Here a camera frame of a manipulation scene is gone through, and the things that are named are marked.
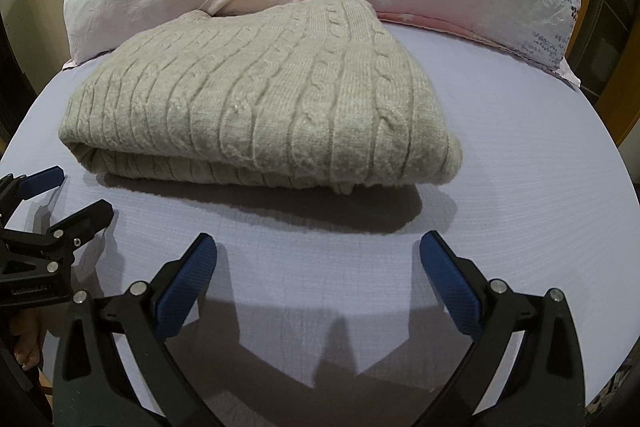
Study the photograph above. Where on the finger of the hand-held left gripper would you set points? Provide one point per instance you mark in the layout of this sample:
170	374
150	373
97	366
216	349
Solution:
46	179
82	219

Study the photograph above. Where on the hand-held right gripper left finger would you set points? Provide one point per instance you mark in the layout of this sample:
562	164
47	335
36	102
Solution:
186	277

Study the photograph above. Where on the lavender bed sheet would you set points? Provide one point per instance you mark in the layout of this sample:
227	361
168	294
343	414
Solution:
310	257

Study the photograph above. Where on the person's left hand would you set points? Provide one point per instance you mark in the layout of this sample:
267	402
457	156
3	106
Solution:
25	337

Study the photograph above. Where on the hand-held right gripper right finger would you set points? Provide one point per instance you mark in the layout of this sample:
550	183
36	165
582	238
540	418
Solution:
452	279

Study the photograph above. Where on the wooden headboard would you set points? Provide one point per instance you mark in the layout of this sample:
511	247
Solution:
607	32

